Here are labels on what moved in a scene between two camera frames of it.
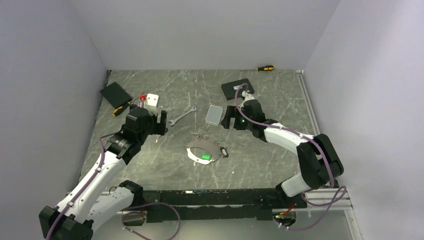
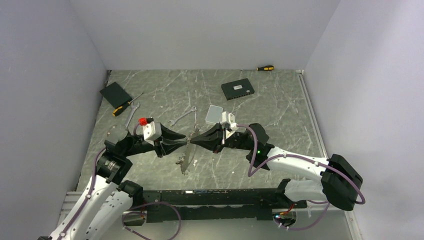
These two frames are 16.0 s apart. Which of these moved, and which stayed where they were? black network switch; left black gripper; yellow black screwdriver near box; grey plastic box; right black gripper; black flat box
Moved: right black gripper; left black gripper
Stayed: black flat box; yellow black screwdriver near box; black network switch; grey plastic box
